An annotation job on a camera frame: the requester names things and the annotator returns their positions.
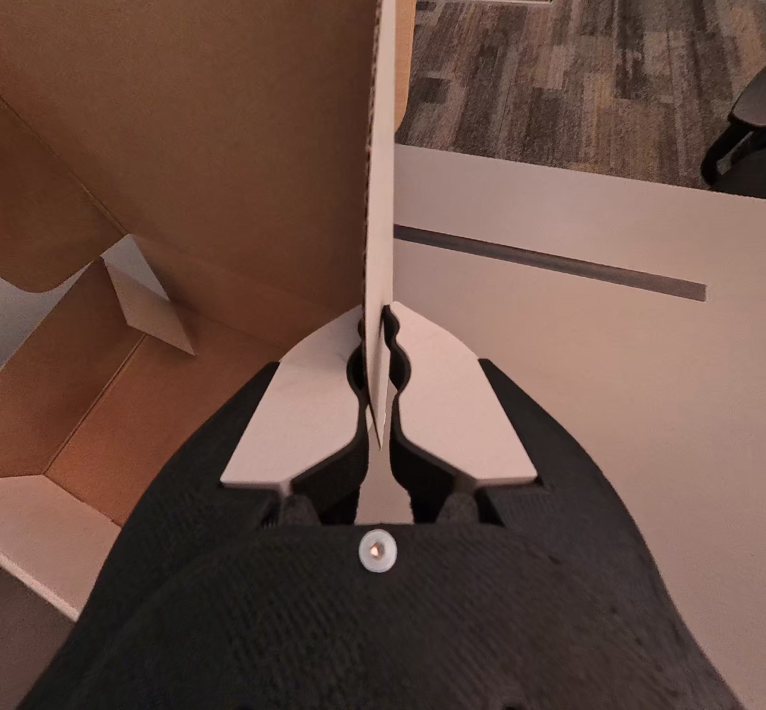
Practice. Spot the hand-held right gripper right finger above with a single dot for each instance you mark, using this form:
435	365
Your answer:
461	411

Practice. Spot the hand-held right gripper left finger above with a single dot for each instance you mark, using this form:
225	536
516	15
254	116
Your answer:
293	417

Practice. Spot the white cardboard mailer box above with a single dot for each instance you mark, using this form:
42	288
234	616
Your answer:
209	94

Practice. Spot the black office chair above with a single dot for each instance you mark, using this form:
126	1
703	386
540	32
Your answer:
742	147

